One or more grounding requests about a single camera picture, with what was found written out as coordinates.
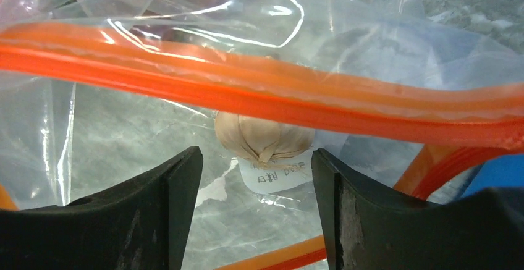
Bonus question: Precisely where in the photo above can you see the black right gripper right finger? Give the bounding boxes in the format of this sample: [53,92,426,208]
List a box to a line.
[311,149,523,269]

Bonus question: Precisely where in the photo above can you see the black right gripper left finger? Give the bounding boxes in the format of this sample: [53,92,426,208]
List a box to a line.
[1,146,203,269]

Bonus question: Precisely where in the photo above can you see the clear zip bag red seal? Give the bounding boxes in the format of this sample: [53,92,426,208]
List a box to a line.
[1,0,523,269]

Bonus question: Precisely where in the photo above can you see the blue plastic bin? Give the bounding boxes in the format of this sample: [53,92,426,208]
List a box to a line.
[458,154,523,198]

